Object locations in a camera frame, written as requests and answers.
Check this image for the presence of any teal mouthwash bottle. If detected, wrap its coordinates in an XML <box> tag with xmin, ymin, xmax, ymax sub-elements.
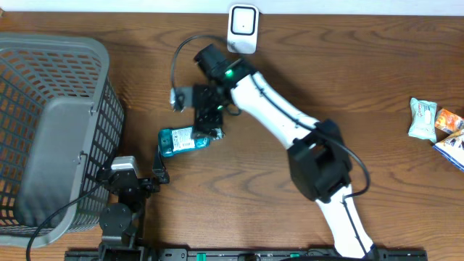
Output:
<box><xmin>158</xmin><ymin>126</ymin><xmax>225</xmax><ymax>157</ymax></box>

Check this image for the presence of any grey plastic shopping basket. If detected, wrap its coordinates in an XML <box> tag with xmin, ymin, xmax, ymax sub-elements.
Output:
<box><xmin>1</xmin><ymin>33</ymin><xmax>124</xmax><ymax>247</ymax></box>

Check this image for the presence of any mint green wipes pack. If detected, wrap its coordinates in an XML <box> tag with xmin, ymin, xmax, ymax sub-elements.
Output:
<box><xmin>408</xmin><ymin>97</ymin><xmax>437</xmax><ymax>143</ymax></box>

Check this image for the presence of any small orange snack pack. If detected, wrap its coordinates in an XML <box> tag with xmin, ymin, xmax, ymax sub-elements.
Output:
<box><xmin>434</xmin><ymin>109</ymin><xmax>463</xmax><ymax>134</ymax></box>

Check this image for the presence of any large yellow white snack bag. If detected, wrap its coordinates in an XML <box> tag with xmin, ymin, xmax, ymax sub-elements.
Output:
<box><xmin>433</xmin><ymin>130</ymin><xmax>464</xmax><ymax>171</ymax></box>

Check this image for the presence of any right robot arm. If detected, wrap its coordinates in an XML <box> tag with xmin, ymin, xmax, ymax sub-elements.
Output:
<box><xmin>194</xmin><ymin>44</ymin><xmax>374</xmax><ymax>259</ymax></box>

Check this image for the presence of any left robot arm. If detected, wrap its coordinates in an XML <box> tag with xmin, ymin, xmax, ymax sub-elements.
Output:
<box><xmin>96</xmin><ymin>148</ymin><xmax>170</xmax><ymax>261</ymax></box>

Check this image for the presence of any white barcode scanner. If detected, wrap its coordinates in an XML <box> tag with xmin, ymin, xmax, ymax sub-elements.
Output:
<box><xmin>227</xmin><ymin>4</ymin><xmax>260</xmax><ymax>54</ymax></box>

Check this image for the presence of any left black cable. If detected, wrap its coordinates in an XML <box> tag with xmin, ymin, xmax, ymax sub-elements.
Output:
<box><xmin>25</xmin><ymin>179</ymin><xmax>106</xmax><ymax>261</ymax></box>

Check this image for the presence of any black cable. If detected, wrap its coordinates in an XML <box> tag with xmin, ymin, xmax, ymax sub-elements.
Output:
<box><xmin>25</xmin><ymin>179</ymin><xmax>106</xmax><ymax>261</ymax></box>
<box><xmin>170</xmin><ymin>34</ymin><xmax>371</xmax><ymax>259</ymax></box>

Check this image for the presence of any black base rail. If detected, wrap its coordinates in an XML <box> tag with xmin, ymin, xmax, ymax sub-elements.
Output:
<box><xmin>65</xmin><ymin>247</ymin><xmax>428</xmax><ymax>261</ymax></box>

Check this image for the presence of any right black cable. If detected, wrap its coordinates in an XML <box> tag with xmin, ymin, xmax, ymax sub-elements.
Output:
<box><xmin>170</xmin><ymin>34</ymin><xmax>371</xmax><ymax>259</ymax></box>

